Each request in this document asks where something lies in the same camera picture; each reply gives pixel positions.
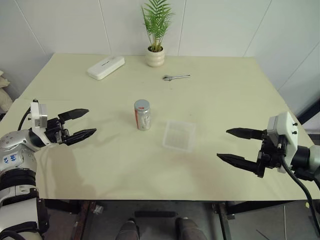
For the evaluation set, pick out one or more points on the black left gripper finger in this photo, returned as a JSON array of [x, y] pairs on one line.
[[75, 113], [80, 136]]

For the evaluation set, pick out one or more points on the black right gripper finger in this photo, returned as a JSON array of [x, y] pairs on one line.
[[245, 133], [240, 162]]

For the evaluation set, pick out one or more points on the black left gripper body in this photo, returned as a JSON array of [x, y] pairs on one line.
[[56, 131]]

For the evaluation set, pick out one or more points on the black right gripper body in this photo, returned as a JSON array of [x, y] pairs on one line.
[[271, 152]]

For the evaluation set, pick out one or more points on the clear plastic jar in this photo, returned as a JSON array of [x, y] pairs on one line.
[[143, 121]]

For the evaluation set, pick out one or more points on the grey round lid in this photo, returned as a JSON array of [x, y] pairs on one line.
[[141, 103]]

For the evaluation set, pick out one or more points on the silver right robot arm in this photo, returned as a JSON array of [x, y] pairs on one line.
[[313, 160]]

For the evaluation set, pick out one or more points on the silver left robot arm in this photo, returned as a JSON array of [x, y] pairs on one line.
[[15, 142]]

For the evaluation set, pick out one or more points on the clear square plastic container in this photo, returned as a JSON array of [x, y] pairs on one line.
[[178, 136]]

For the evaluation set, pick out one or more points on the white rectangular box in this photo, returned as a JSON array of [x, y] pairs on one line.
[[105, 67]]

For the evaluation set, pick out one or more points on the black slanted metal bar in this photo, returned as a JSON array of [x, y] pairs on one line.
[[310, 110]]

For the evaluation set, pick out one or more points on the beige cloth sack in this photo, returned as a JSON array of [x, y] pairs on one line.
[[3, 80], [4, 100]]

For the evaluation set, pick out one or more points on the small clear plastic packet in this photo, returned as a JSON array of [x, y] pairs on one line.
[[98, 210]]

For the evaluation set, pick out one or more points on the dark rounded shape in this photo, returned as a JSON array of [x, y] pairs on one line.
[[187, 230], [128, 230]]

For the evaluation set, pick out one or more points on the silver adjustable wrench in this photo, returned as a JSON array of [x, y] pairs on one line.
[[175, 77]]

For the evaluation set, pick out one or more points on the cream ribbed plant pot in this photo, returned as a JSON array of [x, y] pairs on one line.
[[155, 58]]

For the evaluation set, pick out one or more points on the black flat bar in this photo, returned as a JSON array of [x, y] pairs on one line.
[[155, 214]]

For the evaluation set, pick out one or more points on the green palm plant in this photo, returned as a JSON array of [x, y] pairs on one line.
[[156, 22]]

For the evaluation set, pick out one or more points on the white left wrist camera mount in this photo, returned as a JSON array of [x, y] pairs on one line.
[[36, 112]]

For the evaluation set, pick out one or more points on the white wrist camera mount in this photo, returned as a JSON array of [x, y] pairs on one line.
[[36, 112], [290, 130]]

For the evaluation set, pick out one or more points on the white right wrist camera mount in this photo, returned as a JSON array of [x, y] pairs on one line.
[[290, 130]]

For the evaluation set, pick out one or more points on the black metal table frame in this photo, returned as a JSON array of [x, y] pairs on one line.
[[250, 206]]

